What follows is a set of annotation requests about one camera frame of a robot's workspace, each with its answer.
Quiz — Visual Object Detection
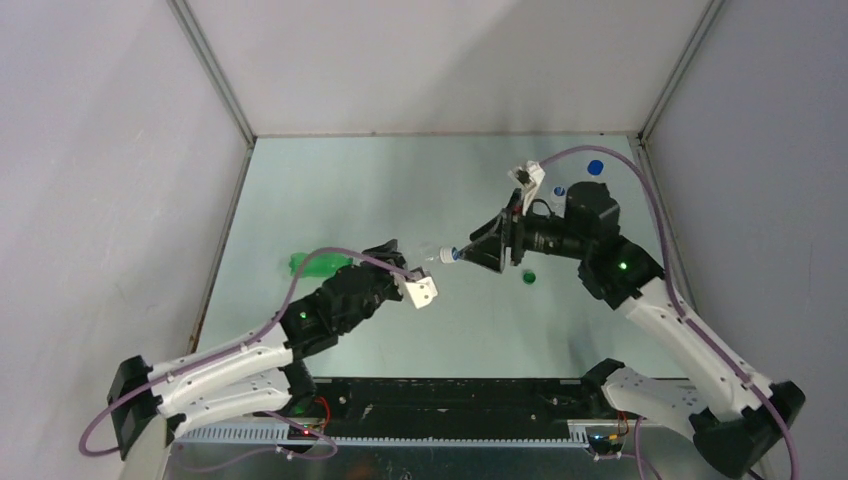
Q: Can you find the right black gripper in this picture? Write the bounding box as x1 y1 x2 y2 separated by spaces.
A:
457 189 589 274

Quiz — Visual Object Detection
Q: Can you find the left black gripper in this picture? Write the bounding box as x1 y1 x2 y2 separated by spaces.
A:
339 241 410 333

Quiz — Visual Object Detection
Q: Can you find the green bottle cap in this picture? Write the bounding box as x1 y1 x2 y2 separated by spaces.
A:
522 270 537 285

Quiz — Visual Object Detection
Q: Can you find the white bottle cap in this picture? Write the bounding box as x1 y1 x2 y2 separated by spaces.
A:
438 246 459 264

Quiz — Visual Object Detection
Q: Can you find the green plastic bottle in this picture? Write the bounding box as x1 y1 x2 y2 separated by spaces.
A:
288 252 353 279

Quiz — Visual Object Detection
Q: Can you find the clear plastic bottle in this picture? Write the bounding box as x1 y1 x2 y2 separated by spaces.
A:
406 242 442 267

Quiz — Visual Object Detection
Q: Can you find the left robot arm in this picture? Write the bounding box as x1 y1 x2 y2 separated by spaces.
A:
107 239 407 458

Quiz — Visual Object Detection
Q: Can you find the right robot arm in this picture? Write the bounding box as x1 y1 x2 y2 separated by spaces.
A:
458 182 805 479

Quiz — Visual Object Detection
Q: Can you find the clear bottle white-blue cap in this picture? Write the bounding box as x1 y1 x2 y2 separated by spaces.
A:
550 186 567 217

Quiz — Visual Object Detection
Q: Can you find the pepsi bottle blue cap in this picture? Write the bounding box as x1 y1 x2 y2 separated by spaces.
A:
582 159 605 183

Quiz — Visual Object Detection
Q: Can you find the left circuit board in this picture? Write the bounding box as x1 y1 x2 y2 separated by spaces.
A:
287 427 322 441

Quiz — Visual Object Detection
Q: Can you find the circuit board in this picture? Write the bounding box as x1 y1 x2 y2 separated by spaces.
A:
588 434 623 456
287 427 322 441

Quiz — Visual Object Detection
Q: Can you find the right circuit board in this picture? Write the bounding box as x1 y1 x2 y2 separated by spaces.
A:
588 434 623 456

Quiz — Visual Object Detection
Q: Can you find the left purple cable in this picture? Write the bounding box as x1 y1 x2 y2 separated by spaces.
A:
78 247 425 465

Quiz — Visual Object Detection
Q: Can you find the purple cable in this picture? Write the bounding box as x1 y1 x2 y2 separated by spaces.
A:
539 145 802 480
78 247 425 465

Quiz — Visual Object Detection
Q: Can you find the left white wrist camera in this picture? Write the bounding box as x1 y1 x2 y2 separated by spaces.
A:
402 276 439 309

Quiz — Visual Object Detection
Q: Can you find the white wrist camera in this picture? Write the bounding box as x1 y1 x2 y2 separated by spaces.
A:
508 161 545 215
402 276 439 309

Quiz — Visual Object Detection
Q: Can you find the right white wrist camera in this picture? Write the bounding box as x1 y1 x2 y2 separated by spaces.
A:
508 161 545 215

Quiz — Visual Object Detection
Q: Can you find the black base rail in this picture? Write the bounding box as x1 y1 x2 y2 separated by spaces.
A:
278 377 635 441

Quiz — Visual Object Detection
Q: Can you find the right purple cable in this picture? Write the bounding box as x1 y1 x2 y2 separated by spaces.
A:
539 145 802 480

